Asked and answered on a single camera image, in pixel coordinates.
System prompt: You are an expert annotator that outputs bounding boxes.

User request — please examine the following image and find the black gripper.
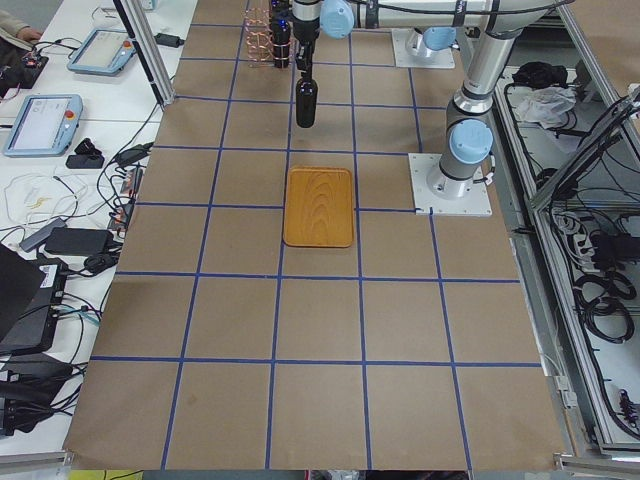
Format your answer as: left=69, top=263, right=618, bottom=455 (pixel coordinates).
left=269, top=0, right=291, bottom=20
left=292, top=0, right=320, bottom=79

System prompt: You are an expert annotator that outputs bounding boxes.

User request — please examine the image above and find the dark wine bottle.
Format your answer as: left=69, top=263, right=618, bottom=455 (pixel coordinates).
left=270, top=18, right=291, bottom=69
left=295, top=76, right=318, bottom=128

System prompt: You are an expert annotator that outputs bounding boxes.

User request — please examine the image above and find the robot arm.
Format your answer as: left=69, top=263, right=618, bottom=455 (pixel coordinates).
left=286, top=0, right=561, bottom=200
left=269, top=1, right=456, bottom=61

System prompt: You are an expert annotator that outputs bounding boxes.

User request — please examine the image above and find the wooden tray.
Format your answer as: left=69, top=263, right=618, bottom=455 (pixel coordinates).
left=283, top=165, right=354, bottom=248

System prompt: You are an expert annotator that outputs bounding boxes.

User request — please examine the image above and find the black power adapter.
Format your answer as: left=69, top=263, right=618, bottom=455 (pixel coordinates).
left=154, top=33, right=184, bottom=48

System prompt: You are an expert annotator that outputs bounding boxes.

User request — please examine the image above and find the teach pendant far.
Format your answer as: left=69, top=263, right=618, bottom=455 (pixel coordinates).
left=67, top=29, right=135, bottom=76

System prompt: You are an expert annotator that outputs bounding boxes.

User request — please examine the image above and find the teach pendant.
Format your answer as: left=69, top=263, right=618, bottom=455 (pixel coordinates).
left=3, top=94, right=83, bottom=158
left=67, top=29, right=135, bottom=76

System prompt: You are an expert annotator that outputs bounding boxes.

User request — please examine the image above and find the teach pendant near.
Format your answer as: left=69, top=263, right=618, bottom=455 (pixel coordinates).
left=3, top=94, right=83, bottom=158

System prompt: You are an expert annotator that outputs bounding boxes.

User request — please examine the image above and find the copper wire wine rack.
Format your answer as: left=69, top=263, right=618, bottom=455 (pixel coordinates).
left=243, top=1, right=274, bottom=67

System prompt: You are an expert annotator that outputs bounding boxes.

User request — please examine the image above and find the aluminium frame post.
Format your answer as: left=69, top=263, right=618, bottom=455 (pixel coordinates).
left=113, top=0, right=175, bottom=108

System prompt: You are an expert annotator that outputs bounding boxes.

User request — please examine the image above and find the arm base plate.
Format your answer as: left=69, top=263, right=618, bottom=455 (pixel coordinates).
left=391, top=27, right=456, bottom=69
left=408, top=153, right=492, bottom=217

